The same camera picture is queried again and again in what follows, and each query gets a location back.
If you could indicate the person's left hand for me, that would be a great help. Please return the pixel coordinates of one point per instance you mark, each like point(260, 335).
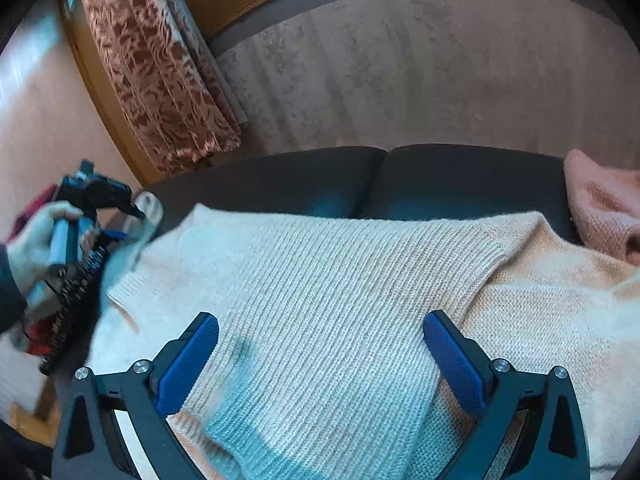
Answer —
point(35, 240)

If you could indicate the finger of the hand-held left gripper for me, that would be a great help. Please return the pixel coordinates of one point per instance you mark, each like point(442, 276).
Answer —
point(134, 206)
point(112, 239)

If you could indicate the brown floral patterned curtain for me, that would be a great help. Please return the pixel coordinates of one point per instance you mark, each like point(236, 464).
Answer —
point(160, 85)

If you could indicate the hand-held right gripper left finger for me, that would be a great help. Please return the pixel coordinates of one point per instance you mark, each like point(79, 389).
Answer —
point(185, 370)

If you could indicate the wooden door frame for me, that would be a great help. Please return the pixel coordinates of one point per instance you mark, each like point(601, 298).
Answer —
point(105, 110)

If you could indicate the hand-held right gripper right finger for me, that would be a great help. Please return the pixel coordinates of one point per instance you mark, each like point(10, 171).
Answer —
point(455, 365)

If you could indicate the cream knitted sweater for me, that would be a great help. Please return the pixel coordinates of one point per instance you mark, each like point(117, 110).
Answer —
point(325, 310)

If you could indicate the pink knitted sweater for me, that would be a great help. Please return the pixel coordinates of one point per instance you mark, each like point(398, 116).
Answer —
point(605, 210)

